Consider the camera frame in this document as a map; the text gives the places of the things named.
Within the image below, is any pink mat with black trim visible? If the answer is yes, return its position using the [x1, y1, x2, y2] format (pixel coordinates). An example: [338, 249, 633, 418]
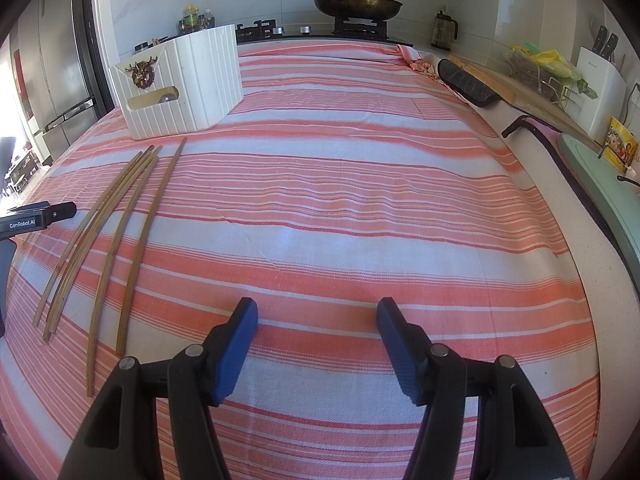
[501, 115, 640, 311]

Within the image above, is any green cutting board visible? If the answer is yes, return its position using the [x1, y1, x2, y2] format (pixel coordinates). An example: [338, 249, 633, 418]
[557, 132, 640, 301]

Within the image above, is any yellow printed box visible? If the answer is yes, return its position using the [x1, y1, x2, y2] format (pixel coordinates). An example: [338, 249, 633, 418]
[605, 117, 640, 171]

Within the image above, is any yellow plastic bag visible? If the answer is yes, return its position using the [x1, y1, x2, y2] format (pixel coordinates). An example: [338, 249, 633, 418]
[515, 42, 585, 81]

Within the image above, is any grey refrigerator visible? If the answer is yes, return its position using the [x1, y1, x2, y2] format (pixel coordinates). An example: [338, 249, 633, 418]
[10, 0, 98, 158]

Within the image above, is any wire basket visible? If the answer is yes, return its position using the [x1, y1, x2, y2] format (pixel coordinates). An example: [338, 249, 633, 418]
[505, 45, 588, 108]

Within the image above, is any black gas cooktop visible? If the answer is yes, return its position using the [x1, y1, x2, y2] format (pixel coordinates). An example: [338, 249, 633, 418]
[235, 17, 415, 47]

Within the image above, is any white knife block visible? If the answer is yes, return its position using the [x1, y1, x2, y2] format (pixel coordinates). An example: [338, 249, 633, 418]
[575, 46, 628, 146]

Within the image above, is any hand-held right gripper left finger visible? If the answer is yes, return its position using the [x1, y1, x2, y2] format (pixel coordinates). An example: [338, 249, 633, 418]
[57, 297, 259, 480]

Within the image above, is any white ribbed utensil box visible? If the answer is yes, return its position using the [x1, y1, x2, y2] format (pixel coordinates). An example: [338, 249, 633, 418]
[109, 24, 245, 141]

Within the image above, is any red wall hanging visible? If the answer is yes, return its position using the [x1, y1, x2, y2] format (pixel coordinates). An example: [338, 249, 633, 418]
[12, 50, 24, 111]

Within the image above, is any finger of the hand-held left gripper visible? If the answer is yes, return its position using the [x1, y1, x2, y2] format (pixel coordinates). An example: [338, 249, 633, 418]
[47, 201, 77, 222]

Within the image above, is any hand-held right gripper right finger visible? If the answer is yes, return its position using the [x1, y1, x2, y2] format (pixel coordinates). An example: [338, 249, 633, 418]
[376, 297, 576, 480]

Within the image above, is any dark glass pitcher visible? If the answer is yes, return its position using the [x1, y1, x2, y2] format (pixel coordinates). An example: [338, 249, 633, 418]
[432, 7, 459, 51]

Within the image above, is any pink striped tablecloth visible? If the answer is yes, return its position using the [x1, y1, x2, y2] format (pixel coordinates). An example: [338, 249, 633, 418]
[0, 40, 601, 480]

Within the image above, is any black oblong pad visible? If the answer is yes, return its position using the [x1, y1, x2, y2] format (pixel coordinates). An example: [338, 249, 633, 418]
[437, 59, 501, 108]

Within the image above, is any wooden cutting board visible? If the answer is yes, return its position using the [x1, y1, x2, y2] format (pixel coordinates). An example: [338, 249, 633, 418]
[450, 55, 601, 152]

